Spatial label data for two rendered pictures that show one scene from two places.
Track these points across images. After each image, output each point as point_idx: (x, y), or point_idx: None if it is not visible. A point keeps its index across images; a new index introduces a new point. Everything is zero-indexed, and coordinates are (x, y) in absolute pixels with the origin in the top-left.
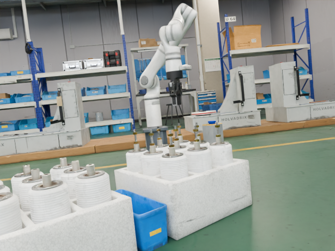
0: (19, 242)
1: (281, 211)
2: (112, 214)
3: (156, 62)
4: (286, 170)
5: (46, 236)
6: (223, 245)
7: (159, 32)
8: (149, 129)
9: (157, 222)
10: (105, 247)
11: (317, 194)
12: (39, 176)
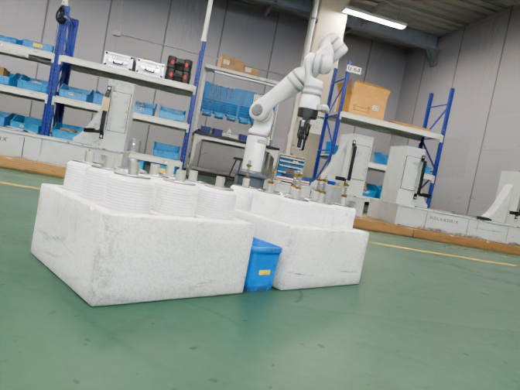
0: (154, 226)
1: (391, 296)
2: (235, 234)
3: (279, 93)
4: (394, 268)
5: (176, 230)
6: (333, 305)
7: (306, 57)
8: (246, 172)
9: (268, 262)
10: (219, 266)
11: (429, 294)
12: (158, 173)
